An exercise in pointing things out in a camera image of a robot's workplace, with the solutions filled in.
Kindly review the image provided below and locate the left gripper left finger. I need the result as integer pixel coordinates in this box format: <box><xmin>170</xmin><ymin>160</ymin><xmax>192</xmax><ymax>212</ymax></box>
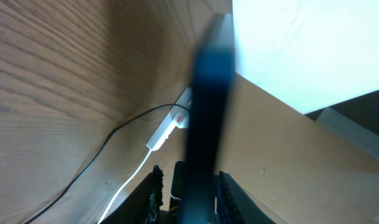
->
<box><xmin>101</xmin><ymin>165</ymin><xmax>164</xmax><ymax>224</ymax></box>

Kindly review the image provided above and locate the blue smartphone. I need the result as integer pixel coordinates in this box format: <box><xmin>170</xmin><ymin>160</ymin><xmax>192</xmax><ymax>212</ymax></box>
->
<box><xmin>179</xmin><ymin>14</ymin><xmax>235</xmax><ymax>223</ymax></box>

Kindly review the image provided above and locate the white power strip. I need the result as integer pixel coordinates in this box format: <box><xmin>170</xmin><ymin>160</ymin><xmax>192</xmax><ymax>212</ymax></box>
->
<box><xmin>146</xmin><ymin>87</ymin><xmax>192</xmax><ymax>151</ymax></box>

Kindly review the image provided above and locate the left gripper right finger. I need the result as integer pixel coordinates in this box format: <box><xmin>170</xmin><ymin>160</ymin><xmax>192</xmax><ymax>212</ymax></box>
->
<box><xmin>216</xmin><ymin>171</ymin><xmax>275</xmax><ymax>224</ymax></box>

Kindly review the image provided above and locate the black charging cable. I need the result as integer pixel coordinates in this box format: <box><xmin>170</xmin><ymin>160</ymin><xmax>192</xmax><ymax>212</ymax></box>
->
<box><xmin>24</xmin><ymin>103</ymin><xmax>190</xmax><ymax>224</ymax></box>

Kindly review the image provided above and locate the white power strip cord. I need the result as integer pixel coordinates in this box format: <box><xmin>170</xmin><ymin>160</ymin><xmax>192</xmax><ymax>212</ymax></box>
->
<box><xmin>97</xmin><ymin>149</ymin><xmax>153</xmax><ymax>224</ymax></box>

